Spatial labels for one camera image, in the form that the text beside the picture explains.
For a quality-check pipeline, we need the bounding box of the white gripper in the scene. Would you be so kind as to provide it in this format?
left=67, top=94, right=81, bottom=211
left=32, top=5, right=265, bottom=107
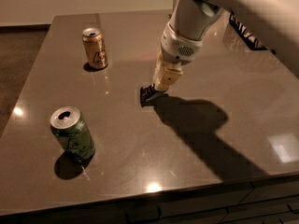
left=152, top=23, right=203, bottom=91

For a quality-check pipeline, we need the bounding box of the black rxbar chocolate bar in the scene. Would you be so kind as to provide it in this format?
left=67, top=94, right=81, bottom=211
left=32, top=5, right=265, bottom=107
left=140, top=84, right=164, bottom=106

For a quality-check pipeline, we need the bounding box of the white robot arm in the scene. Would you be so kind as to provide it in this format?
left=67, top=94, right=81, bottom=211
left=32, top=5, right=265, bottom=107
left=151, top=0, right=299, bottom=91

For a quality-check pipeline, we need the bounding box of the orange soda can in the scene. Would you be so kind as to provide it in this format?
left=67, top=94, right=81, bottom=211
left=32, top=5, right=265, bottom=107
left=82, top=27, right=108, bottom=70

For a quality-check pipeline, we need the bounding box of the green soda can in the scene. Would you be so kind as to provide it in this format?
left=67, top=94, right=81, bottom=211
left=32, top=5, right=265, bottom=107
left=50, top=106, right=95, bottom=161

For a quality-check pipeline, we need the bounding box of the black wire napkin basket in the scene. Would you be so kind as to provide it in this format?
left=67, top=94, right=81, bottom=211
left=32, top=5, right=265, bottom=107
left=229, top=14, right=266, bottom=50

